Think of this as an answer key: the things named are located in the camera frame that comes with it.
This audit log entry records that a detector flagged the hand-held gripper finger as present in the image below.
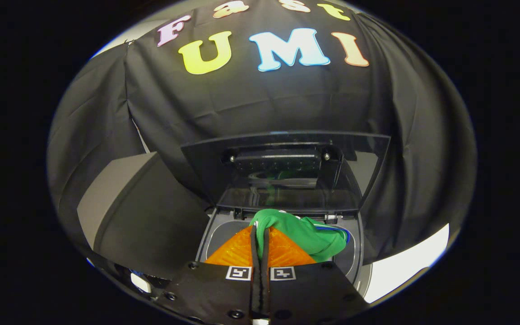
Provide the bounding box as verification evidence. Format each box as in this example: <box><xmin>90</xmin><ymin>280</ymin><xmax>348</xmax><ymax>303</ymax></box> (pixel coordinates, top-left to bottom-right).
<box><xmin>156</xmin><ymin>226</ymin><xmax>261</xmax><ymax>325</ymax></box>
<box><xmin>262</xmin><ymin>227</ymin><xmax>369</xmax><ymax>325</ymax></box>

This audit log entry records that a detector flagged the dark grey cabinet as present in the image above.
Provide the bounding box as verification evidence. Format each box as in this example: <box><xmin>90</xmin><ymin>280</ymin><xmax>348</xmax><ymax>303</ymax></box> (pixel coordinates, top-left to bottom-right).
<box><xmin>76</xmin><ymin>152</ymin><xmax>211</xmax><ymax>280</ymax></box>

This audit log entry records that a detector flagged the green polo shirt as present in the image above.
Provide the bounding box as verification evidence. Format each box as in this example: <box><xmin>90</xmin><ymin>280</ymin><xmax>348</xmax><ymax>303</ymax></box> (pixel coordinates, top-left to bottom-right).
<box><xmin>250</xmin><ymin>209</ymin><xmax>351</xmax><ymax>263</ymax></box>

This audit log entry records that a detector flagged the black backdrop cloth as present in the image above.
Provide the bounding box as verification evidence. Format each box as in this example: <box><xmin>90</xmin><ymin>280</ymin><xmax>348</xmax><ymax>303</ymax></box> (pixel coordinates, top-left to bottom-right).
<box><xmin>47</xmin><ymin>0</ymin><xmax>477</xmax><ymax>271</ymax></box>

